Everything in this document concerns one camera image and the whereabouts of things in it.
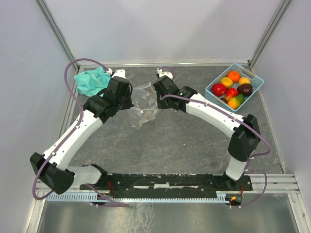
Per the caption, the clear dotted zip bag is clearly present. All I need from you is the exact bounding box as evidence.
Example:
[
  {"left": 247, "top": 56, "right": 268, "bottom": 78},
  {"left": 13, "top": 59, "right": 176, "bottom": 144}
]
[{"left": 127, "top": 82, "right": 159, "bottom": 131}]

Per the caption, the red apple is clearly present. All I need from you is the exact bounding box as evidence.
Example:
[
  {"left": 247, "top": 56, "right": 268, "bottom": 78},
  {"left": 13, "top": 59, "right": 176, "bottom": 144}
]
[{"left": 211, "top": 83, "right": 227, "bottom": 97}]

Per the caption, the green orange mango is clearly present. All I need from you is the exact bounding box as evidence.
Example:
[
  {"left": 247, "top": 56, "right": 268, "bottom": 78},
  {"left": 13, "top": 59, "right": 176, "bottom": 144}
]
[{"left": 227, "top": 94, "right": 245, "bottom": 110}]

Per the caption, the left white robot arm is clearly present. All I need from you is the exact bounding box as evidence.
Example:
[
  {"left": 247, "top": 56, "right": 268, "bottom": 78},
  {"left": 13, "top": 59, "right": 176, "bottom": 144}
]
[{"left": 30, "top": 73, "right": 133, "bottom": 195}]

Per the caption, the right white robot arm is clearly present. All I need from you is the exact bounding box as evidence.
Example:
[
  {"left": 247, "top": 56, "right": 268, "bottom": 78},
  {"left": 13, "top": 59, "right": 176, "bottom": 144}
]
[{"left": 153, "top": 74, "right": 260, "bottom": 190}]

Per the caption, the teal crumpled cloth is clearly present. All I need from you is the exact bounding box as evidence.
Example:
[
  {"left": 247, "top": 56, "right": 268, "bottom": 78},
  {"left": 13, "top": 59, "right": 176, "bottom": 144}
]
[{"left": 74, "top": 67, "right": 111, "bottom": 97}]

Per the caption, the yellow orange fruit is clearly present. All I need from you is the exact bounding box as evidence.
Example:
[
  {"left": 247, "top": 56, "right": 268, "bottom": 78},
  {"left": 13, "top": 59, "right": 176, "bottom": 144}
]
[{"left": 219, "top": 77, "right": 234, "bottom": 89}]

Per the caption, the red strawberry pear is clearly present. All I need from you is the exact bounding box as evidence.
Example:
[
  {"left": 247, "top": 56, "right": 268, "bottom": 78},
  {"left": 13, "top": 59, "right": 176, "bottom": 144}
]
[{"left": 225, "top": 88, "right": 239, "bottom": 101}]

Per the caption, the orange tangerine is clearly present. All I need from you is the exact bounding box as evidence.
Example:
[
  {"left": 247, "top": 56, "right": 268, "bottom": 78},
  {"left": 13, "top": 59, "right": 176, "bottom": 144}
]
[{"left": 227, "top": 70, "right": 241, "bottom": 83}]

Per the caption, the dark purple avocado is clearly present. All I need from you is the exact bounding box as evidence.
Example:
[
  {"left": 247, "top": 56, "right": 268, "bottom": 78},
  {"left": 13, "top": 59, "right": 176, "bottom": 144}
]
[{"left": 237, "top": 83, "right": 253, "bottom": 96}]

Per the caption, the light blue plastic basket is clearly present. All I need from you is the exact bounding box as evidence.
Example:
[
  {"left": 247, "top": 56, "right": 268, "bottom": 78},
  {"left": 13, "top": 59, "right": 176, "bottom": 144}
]
[{"left": 205, "top": 63, "right": 264, "bottom": 112}]

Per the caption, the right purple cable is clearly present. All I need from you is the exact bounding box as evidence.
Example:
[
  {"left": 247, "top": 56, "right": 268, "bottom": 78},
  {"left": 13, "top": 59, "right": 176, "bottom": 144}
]
[{"left": 157, "top": 66, "right": 272, "bottom": 208}]

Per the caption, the purple cable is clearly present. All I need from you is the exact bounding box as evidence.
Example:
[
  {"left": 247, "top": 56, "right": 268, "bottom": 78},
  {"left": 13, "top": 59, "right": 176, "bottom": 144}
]
[
  {"left": 32, "top": 58, "right": 130, "bottom": 207},
  {"left": 157, "top": 66, "right": 272, "bottom": 208}
]

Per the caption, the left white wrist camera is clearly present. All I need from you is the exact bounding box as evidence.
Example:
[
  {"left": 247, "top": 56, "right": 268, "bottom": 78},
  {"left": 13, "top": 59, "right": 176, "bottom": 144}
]
[{"left": 107, "top": 68, "right": 126, "bottom": 79}]

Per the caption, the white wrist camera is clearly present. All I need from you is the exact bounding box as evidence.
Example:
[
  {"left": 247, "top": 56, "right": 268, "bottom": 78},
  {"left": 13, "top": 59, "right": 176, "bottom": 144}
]
[
  {"left": 107, "top": 68, "right": 126, "bottom": 79},
  {"left": 157, "top": 67, "right": 174, "bottom": 79}
]

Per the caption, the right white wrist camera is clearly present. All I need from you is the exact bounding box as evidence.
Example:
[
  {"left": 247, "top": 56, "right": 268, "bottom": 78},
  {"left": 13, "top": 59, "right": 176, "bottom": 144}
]
[{"left": 157, "top": 67, "right": 174, "bottom": 79}]

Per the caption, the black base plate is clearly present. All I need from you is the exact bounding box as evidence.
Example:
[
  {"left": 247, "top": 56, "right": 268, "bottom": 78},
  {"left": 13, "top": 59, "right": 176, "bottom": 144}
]
[{"left": 94, "top": 173, "right": 253, "bottom": 200}]

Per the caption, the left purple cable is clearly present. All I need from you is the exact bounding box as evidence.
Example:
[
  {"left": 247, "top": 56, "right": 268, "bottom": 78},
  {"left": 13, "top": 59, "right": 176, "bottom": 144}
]
[{"left": 32, "top": 58, "right": 130, "bottom": 207}]

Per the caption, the light blue cable duct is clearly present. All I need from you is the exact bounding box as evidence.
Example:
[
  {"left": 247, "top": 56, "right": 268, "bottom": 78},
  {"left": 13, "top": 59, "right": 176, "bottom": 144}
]
[{"left": 46, "top": 192, "right": 231, "bottom": 204}]

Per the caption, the aluminium frame rail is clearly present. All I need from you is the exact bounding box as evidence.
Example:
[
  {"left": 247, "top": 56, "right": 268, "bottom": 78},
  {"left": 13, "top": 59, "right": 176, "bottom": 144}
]
[{"left": 35, "top": 172, "right": 299, "bottom": 193}]

